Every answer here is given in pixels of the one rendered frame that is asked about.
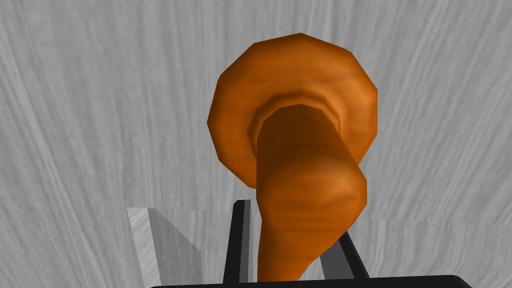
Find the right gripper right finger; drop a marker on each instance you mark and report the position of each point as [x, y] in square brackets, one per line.
[343, 260]

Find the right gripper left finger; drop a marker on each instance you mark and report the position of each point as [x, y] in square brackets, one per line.
[237, 244]

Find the grey wooden door leaf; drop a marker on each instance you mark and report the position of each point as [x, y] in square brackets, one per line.
[100, 100]

